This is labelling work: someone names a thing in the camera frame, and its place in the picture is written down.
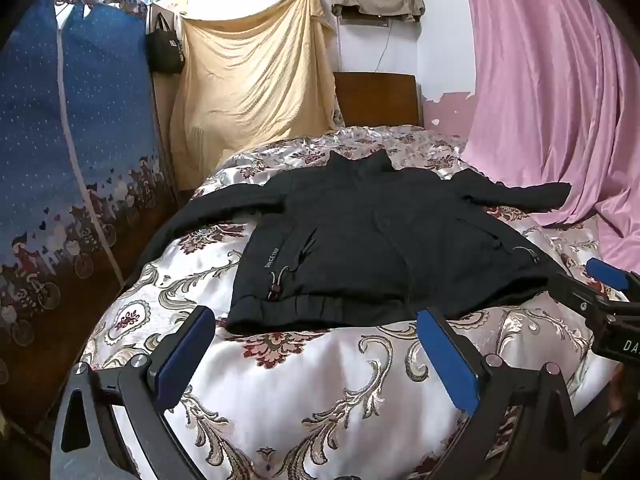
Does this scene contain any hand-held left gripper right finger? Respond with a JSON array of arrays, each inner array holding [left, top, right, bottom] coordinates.
[[416, 307, 586, 480]]

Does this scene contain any floral satin bedspread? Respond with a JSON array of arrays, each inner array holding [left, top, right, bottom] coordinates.
[[80, 125, 626, 480]]

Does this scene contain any thin wall cable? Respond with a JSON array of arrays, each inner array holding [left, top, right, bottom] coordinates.
[[372, 15, 393, 73]]

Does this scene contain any blue fabric wardrobe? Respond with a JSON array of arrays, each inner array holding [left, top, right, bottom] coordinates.
[[0, 0, 177, 431]]

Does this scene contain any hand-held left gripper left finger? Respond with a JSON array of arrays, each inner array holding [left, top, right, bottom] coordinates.
[[50, 305, 217, 480]]

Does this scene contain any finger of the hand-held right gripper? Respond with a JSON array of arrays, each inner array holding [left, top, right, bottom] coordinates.
[[546, 269, 611, 313], [586, 258, 640, 292]]

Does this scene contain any black jacket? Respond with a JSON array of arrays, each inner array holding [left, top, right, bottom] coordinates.
[[166, 149, 572, 335]]

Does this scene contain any wooden headboard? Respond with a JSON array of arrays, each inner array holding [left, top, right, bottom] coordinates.
[[332, 72, 418, 128]]

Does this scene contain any yellow hanging sheet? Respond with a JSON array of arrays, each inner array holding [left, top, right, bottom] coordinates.
[[167, 0, 346, 191]]

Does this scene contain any black tote bag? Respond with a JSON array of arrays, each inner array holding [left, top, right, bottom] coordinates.
[[146, 12, 185, 75]]

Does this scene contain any pink curtain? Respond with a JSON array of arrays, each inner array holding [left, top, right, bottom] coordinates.
[[457, 0, 640, 271]]

